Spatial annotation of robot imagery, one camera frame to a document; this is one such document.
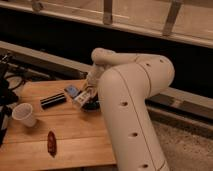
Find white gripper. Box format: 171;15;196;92
86;65;104;88

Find small white bottle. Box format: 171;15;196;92
74;91;91;107

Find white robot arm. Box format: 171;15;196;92
87;48;175;171

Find dark ceramic bowl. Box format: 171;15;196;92
82;98;100;111

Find blue sponge block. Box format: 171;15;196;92
65;85;79;98

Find black rectangular box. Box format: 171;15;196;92
40;93;66;109

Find dark red pepper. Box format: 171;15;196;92
47;131;57;156

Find white plastic cup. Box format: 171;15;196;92
12;103;37;127

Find black tripod stand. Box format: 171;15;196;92
0;54;18;146

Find black cable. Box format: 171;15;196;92
4;68;56;92

